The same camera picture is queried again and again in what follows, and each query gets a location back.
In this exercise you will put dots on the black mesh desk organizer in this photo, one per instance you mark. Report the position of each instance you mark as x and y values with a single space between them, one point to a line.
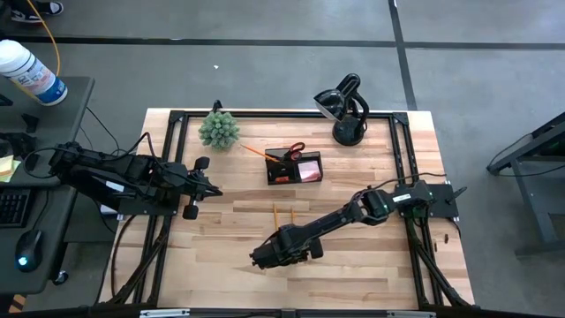
291 170

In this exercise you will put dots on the black desk lamp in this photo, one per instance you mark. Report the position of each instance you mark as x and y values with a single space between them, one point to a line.
348 132

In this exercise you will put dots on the black side desk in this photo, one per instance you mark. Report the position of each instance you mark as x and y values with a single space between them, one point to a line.
53 110

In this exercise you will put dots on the small black clamp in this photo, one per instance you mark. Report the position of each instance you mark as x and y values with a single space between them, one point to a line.
216 105

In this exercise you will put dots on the black computer mouse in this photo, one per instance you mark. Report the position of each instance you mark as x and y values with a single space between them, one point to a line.
28 249

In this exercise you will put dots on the person's shoe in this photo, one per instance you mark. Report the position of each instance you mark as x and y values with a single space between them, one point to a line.
39 9

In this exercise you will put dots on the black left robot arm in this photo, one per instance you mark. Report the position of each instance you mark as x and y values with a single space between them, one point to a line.
101 172

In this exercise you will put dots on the red eraser block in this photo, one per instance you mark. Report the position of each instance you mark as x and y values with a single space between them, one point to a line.
282 179

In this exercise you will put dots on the black aluminium table frame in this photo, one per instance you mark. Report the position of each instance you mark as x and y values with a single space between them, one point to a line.
287 114

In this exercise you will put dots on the black lever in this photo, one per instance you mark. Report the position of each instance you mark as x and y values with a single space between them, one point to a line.
457 194

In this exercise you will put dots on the white box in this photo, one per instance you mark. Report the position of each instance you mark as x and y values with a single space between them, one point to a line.
108 208

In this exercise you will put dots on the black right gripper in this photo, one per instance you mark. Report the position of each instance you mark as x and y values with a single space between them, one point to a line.
287 247

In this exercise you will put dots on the black plastic part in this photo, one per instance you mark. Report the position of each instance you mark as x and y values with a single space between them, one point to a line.
32 162
20 143
31 123
5 100

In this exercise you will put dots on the red and black scissors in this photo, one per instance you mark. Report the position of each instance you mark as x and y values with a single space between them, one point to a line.
295 152

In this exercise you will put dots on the black keyboard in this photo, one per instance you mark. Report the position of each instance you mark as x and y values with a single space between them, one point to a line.
13 207

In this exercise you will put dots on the silver bracket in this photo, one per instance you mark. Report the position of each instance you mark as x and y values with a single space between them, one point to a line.
163 313
410 314

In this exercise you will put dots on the yellow sticky notes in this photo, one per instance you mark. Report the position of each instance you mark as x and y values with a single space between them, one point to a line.
6 168

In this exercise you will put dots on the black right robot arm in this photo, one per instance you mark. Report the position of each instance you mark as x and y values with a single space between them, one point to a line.
335 218

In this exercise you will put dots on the white wipes canister blue label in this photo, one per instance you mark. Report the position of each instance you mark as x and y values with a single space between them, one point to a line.
31 75

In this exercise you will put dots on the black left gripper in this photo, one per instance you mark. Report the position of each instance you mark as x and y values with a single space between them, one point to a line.
185 181

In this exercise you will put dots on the green succulent in pot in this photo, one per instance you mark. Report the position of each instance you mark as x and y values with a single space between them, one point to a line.
219 130

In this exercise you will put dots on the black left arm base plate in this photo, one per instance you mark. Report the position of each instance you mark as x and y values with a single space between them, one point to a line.
137 209

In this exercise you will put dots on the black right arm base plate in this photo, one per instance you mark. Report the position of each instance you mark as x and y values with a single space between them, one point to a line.
441 201

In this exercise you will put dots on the yellow pencil with eraser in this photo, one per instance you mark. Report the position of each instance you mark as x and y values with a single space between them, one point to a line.
276 216
258 153
292 215

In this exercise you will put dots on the grey metal table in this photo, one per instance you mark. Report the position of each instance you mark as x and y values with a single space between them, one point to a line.
538 185

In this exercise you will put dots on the pink sticky note pad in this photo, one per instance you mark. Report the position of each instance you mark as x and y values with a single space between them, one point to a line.
309 170

